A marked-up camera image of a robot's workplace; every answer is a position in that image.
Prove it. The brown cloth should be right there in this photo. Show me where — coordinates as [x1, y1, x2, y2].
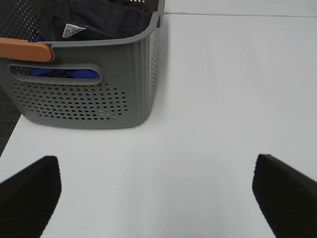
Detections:
[121, 0, 154, 15]

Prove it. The orange basket handle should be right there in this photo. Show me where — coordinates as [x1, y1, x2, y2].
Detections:
[0, 37, 53, 62]

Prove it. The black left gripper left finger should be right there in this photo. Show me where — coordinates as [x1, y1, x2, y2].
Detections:
[0, 156, 61, 238]

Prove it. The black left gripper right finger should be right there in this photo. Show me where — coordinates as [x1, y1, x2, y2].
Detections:
[252, 154, 317, 238]

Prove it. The grey perforated laundry basket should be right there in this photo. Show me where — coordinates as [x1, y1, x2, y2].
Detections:
[0, 0, 165, 129]

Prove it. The blue cloth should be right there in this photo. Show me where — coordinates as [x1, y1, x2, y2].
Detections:
[30, 34, 99, 79]

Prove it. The dark grey towel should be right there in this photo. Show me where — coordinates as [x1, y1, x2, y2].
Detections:
[34, 0, 152, 42]

